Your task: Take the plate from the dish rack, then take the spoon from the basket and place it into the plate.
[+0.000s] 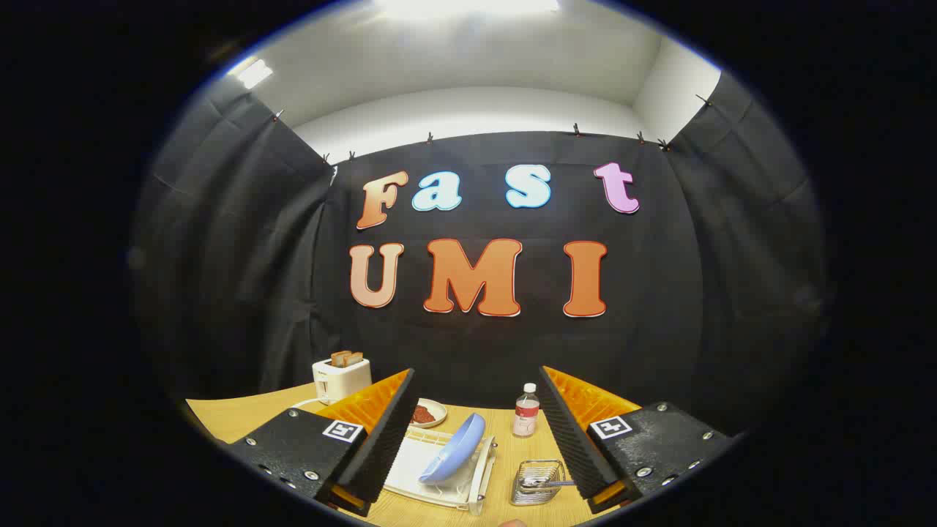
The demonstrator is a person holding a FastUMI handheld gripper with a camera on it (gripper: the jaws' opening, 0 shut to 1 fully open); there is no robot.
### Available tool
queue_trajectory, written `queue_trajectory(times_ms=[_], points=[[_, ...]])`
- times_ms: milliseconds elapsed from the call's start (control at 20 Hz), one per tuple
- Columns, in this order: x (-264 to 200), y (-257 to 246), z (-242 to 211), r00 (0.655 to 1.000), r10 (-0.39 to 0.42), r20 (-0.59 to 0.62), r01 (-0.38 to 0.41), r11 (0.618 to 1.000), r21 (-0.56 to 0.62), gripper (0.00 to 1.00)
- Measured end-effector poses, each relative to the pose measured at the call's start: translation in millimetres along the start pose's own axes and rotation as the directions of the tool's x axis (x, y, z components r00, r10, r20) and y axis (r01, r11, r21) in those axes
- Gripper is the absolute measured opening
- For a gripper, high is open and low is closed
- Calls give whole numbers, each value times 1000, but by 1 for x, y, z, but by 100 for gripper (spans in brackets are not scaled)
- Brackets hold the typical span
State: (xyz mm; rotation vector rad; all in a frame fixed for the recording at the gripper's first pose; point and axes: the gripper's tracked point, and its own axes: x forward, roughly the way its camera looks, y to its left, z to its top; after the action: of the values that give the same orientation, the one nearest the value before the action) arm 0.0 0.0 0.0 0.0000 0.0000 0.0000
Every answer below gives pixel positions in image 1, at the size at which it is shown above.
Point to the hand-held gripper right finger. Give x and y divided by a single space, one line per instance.
571 439

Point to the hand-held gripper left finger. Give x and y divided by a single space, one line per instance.
384 446

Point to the white dish rack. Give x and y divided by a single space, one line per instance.
410 468

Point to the blue plate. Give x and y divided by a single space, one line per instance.
454 450

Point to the small white plate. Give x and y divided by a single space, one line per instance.
438 417

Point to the red food pieces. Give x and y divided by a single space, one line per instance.
422 414

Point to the clear bottle red label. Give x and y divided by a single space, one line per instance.
525 417

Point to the white toaster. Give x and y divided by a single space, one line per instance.
340 382

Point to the brown toast slice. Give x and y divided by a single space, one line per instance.
339 358
356 359

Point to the black backdrop cloth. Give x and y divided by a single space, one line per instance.
659 329

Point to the ceiling light panel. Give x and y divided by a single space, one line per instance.
468 6

